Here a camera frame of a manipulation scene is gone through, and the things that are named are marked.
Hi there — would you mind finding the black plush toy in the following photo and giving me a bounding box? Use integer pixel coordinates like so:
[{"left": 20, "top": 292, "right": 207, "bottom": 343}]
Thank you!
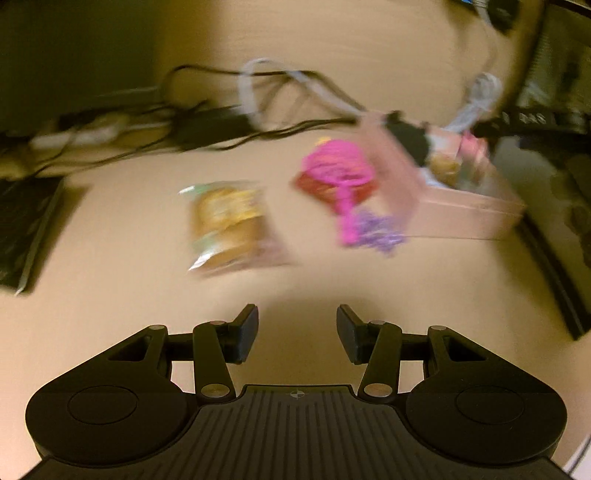
[{"left": 384, "top": 112, "right": 433, "bottom": 168}]

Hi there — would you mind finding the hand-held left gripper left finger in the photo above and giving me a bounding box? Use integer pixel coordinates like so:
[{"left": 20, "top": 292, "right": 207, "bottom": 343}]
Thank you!
[{"left": 107, "top": 304, "right": 259, "bottom": 398}]

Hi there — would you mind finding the black power adapter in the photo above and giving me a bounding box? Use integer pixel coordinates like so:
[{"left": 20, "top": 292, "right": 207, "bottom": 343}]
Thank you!
[{"left": 174, "top": 105, "right": 251, "bottom": 145}]

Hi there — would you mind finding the pink storage box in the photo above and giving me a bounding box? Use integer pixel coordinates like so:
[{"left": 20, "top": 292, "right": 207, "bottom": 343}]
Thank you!
[{"left": 358, "top": 111, "right": 527, "bottom": 241}]

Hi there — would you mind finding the black notebook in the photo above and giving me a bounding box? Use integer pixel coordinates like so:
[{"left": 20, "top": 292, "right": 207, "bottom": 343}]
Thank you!
[{"left": 0, "top": 174, "right": 89, "bottom": 296}]

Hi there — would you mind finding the black cable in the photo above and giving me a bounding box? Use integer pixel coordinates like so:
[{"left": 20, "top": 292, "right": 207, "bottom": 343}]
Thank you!
[{"left": 0, "top": 64, "right": 361, "bottom": 178}]

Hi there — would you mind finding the pink packet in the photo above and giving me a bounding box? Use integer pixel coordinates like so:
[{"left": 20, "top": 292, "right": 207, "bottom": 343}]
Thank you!
[{"left": 461, "top": 131, "right": 491, "bottom": 163}]

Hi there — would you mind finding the white bundled cable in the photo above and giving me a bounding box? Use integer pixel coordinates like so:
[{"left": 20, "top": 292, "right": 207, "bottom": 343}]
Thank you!
[{"left": 449, "top": 73, "right": 503, "bottom": 134}]

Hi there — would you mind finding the small golden snack packet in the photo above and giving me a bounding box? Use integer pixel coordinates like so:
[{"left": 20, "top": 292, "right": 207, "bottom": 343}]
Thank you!
[{"left": 428, "top": 152, "right": 463, "bottom": 190}]

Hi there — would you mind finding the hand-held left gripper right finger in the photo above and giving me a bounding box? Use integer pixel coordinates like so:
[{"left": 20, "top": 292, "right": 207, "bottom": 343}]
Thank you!
[{"left": 336, "top": 304, "right": 488, "bottom": 398}]

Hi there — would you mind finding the grey looped cable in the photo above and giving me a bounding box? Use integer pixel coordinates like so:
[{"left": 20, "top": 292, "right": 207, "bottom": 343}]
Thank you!
[{"left": 238, "top": 58, "right": 370, "bottom": 127}]

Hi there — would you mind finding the white power strip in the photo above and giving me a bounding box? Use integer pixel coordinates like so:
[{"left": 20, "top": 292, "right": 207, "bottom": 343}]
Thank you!
[{"left": 31, "top": 114, "right": 131, "bottom": 149}]

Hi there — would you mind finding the brown cookie snack packet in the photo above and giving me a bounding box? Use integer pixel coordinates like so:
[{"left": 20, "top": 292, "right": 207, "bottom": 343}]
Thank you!
[{"left": 179, "top": 180, "right": 293, "bottom": 278}]

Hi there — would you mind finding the red snack packet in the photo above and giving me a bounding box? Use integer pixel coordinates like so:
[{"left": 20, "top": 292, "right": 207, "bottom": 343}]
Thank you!
[{"left": 292, "top": 169, "right": 380, "bottom": 206}]

